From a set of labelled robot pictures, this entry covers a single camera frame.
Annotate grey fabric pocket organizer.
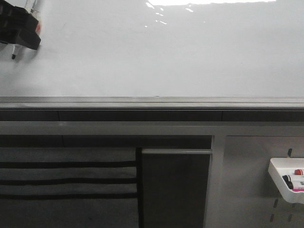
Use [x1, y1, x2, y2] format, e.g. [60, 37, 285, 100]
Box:
[0, 147, 142, 228]

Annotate dark grey hanging panel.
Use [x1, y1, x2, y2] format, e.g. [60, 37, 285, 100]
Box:
[142, 149, 211, 228]

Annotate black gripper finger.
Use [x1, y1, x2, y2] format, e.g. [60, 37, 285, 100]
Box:
[0, 1, 41, 50]

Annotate black capped marker upper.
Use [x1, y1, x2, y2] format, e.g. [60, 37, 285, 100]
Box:
[282, 175, 304, 182]

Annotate grey aluminium whiteboard tray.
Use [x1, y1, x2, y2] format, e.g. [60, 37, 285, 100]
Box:
[0, 96, 304, 110]

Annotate black capped marker lower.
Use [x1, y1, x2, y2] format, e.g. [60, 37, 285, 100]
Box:
[286, 181, 304, 190]

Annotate white plastic marker tray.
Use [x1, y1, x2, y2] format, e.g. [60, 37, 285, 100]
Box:
[268, 158, 304, 204]

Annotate black whiteboard marker pen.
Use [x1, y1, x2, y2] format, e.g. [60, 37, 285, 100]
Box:
[11, 0, 41, 60]

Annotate red capped marker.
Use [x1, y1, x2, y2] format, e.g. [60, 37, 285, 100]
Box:
[294, 169, 304, 176]

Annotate white whiteboard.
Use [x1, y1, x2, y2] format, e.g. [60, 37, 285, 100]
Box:
[0, 0, 304, 97]

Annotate black capped marker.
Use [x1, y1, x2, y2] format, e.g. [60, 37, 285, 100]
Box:
[286, 181, 304, 190]
[282, 175, 304, 182]

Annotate white metal pegboard frame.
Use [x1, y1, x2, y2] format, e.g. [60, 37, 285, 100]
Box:
[0, 121, 304, 228]

